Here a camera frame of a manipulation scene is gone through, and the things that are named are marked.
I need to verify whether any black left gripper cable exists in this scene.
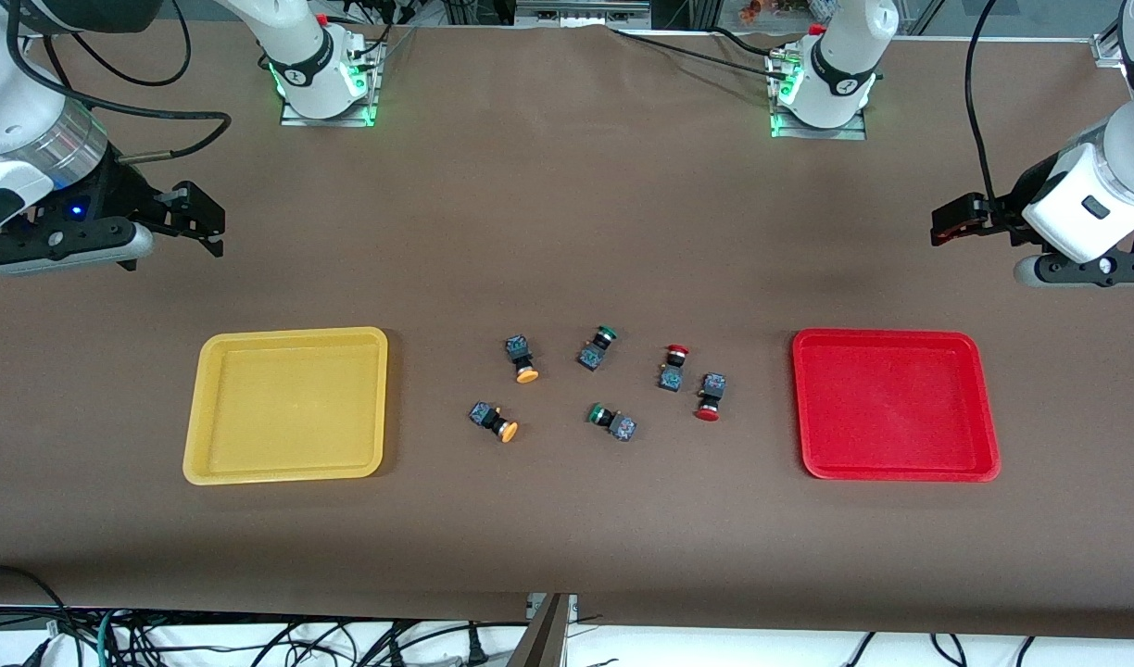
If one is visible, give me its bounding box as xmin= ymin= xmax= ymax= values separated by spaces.
xmin=964 ymin=0 xmax=1003 ymax=209

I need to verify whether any green mushroom push button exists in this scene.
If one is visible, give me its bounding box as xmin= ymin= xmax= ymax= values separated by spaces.
xmin=586 ymin=403 xmax=638 ymax=443
xmin=576 ymin=325 xmax=620 ymax=371

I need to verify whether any black cable on table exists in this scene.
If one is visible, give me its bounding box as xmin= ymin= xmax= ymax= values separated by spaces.
xmin=609 ymin=26 xmax=795 ymax=82

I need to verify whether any aluminium frame profile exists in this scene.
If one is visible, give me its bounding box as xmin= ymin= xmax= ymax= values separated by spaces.
xmin=514 ymin=0 xmax=653 ymax=29

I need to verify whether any brown table cover sheet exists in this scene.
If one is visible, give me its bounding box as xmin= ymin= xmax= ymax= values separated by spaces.
xmin=0 ymin=23 xmax=1134 ymax=640

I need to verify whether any yellow mushroom push button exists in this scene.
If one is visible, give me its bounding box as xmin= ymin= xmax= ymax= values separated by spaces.
xmin=505 ymin=334 xmax=541 ymax=384
xmin=468 ymin=400 xmax=520 ymax=444

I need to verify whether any red plastic tray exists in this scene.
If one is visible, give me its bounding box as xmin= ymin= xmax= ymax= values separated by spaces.
xmin=791 ymin=329 xmax=1002 ymax=483

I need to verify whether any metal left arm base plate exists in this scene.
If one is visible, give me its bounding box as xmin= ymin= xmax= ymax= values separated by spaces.
xmin=769 ymin=51 xmax=869 ymax=142

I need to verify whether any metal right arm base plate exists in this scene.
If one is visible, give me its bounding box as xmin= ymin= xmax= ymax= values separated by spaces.
xmin=280 ymin=42 xmax=383 ymax=129

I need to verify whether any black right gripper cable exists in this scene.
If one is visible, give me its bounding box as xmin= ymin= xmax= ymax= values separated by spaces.
xmin=5 ymin=0 xmax=233 ymax=168

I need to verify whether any dark table support post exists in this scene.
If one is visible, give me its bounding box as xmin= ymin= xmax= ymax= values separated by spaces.
xmin=507 ymin=593 xmax=573 ymax=667

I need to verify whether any green floor cable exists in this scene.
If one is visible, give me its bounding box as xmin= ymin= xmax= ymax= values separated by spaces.
xmin=94 ymin=607 xmax=128 ymax=667

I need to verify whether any red mushroom push button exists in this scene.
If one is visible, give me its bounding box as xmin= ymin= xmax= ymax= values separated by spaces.
xmin=658 ymin=344 xmax=690 ymax=393
xmin=693 ymin=372 xmax=726 ymax=422

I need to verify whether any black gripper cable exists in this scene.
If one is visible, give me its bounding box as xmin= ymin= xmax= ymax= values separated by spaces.
xmin=964 ymin=0 xmax=1003 ymax=209
xmin=5 ymin=0 xmax=233 ymax=168

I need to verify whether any yellow plastic tray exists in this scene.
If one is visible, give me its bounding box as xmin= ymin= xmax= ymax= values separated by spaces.
xmin=183 ymin=326 xmax=389 ymax=486

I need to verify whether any black floor cable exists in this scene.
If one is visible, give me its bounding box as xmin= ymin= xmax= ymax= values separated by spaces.
xmin=0 ymin=565 xmax=68 ymax=640

